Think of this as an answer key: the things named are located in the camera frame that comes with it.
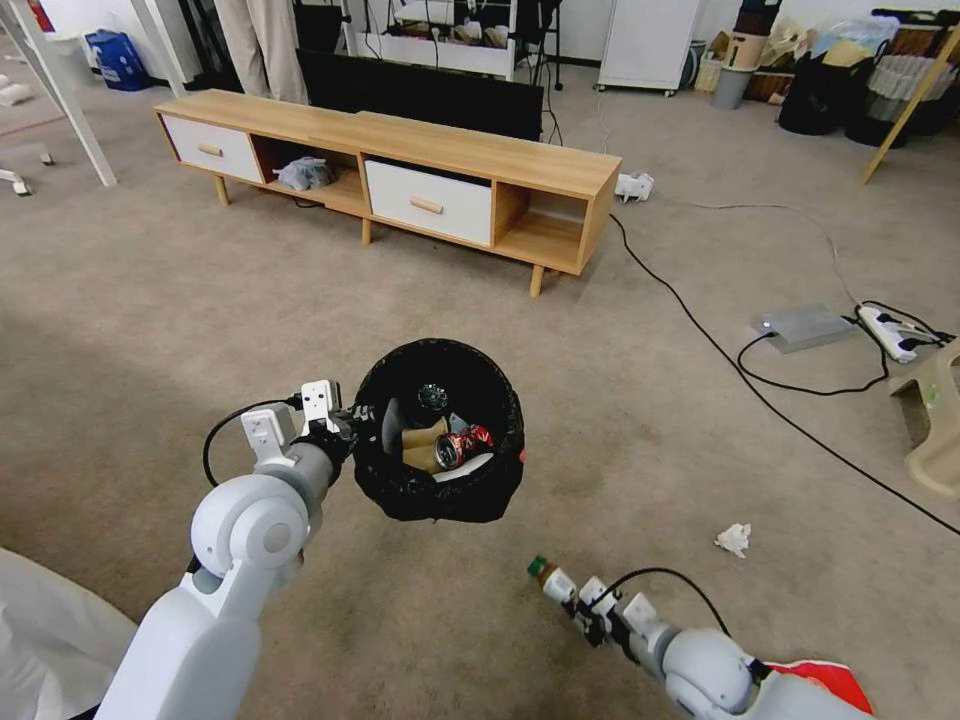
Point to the white power strip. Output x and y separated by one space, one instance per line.
892 332

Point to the wooden easel leg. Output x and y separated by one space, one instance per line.
911 94

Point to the white table frame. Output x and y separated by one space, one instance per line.
60 82

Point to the trash bin with black bag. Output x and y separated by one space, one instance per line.
442 495

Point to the crumpled white tissue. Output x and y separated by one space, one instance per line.
734 538

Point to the person's legs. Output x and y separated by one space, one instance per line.
262 49

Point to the white plug adapter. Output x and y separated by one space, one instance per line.
634 185

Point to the black rubbish bag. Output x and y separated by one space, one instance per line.
811 97

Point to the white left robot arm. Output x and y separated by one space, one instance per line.
225 570

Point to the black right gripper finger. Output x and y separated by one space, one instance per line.
589 631
579 600

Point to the grey waste bin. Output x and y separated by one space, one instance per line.
730 88

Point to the white robot front shell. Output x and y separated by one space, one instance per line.
52 645

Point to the white storage cart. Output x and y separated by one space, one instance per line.
450 37

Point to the beige plastic stool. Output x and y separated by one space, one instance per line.
931 435

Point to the white paper scrap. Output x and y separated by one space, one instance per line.
459 474

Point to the small brown bottle green cap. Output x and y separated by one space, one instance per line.
553 580

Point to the grey crumpled cloth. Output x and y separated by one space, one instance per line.
304 174

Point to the black flat screen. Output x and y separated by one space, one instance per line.
420 94

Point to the blue printed bag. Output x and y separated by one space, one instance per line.
116 60

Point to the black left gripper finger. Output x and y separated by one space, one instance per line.
360 412
365 437

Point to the white rolling cabinet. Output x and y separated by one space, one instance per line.
649 45

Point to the flat silver device box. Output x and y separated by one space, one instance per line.
804 326

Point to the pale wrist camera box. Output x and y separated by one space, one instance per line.
598 592
320 397

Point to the wooden TV stand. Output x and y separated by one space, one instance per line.
450 146

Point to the red and white cloth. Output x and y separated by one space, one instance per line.
825 684

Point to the crushed red drink can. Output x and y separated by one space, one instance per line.
462 444

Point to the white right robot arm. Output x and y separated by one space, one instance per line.
712 667

